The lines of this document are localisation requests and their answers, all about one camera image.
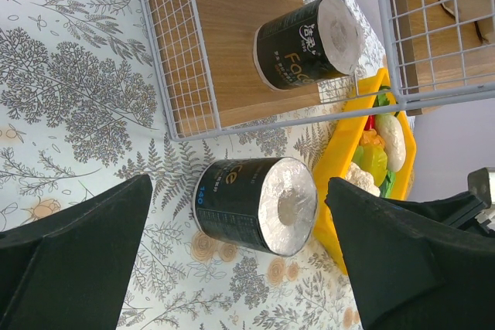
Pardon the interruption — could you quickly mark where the white cauliflower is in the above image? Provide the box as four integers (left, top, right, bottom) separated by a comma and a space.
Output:
345, 162, 381, 196

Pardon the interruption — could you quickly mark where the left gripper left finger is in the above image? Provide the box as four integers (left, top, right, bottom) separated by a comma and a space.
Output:
1, 175, 152, 329

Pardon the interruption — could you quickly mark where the yellow plastic bin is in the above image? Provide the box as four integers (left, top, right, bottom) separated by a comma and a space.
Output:
313, 68, 417, 274

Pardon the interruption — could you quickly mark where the white wire wooden shelf rack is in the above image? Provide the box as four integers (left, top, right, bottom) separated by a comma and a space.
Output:
140, 0, 494, 141

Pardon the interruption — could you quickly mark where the yellow orange pepper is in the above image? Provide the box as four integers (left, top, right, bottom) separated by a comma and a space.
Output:
352, 129, 388, 187

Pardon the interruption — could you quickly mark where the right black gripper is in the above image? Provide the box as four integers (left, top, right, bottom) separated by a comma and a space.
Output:
394, 191, 487, 232

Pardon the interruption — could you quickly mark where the white radish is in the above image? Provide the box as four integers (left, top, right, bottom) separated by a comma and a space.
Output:
376, 114, 406, 172

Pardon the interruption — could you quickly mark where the black roll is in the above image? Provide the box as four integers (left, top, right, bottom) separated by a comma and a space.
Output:
253, 0, 364, 91
192, 157, 318, 257

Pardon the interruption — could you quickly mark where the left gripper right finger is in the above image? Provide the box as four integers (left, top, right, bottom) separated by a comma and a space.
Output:
326, 177, 494, 329

